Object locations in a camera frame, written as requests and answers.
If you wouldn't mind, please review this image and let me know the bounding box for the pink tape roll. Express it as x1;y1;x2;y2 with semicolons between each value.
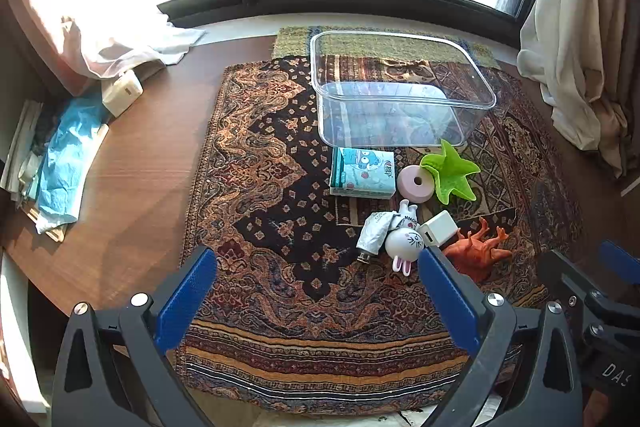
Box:
397;166;434;202

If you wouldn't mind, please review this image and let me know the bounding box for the white charger cube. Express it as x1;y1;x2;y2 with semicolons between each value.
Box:
417;210;459;250

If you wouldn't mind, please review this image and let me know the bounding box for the white cloth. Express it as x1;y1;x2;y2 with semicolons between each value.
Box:
60;14;207;80

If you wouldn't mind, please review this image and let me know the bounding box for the white power adapter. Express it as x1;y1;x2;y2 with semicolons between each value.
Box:
101;69;144;118

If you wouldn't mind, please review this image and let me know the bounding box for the silver tube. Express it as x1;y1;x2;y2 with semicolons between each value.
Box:
356;210;398;263

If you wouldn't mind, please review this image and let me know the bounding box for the green star-shaped dish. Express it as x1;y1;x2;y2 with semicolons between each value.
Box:
419;139;482;206

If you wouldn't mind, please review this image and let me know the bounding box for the clear plastic container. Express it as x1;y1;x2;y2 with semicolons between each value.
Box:
309;29;497;148

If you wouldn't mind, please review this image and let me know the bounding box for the green woven mat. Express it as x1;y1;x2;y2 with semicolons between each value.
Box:
271;26;502;70

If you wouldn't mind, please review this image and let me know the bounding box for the patterned woven rug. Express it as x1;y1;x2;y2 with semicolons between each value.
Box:
180;54;586;418

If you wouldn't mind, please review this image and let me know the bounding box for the white rabbit toy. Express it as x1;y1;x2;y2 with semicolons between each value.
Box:
384;200;426;275

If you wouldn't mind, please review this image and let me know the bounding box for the blue plastic bag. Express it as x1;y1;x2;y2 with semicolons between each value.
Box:
30;94;110;225

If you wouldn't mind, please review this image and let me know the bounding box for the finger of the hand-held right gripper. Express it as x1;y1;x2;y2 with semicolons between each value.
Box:
537;248;608;325
599;239;640;308

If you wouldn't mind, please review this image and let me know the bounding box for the pale pink cloth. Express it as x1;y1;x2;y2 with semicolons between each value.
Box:
15;0;101;95

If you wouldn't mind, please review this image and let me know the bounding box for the stack of papers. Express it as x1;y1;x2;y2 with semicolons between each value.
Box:
0;99;68;243

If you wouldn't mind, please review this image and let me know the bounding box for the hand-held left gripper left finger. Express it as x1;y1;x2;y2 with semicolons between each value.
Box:
51;246;218;427

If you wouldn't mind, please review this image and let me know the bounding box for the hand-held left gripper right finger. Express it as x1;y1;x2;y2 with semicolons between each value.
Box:
417;246;583;427

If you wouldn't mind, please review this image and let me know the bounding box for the teal tissue packet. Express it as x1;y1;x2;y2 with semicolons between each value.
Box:
330;147;397;199

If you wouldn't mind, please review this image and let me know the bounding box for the orange dinosaur toy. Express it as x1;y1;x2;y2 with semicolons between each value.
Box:
442;216;514;284

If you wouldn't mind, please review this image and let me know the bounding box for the white curtain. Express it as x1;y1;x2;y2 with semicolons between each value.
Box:
516;0;640;180

